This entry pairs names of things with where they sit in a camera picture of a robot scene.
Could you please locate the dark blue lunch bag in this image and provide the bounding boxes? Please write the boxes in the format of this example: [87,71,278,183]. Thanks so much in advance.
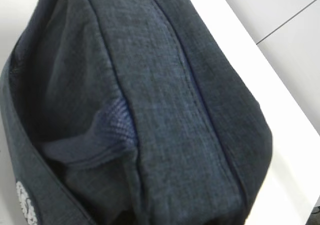
[0,0,273,225]

